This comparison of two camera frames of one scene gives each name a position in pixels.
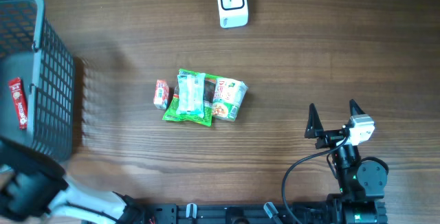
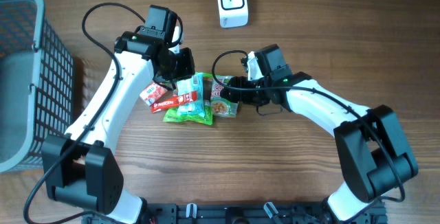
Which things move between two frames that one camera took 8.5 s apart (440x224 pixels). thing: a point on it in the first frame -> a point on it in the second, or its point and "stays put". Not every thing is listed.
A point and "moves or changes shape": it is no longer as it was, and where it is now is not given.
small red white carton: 161,95 moves or changes shape
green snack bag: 209,90 stays put
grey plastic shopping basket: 37,75 stays put
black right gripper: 315,130 -> 240,92
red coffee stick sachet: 18,89 -> 175,101
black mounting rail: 357,212 stays put
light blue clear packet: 191,94 stays put
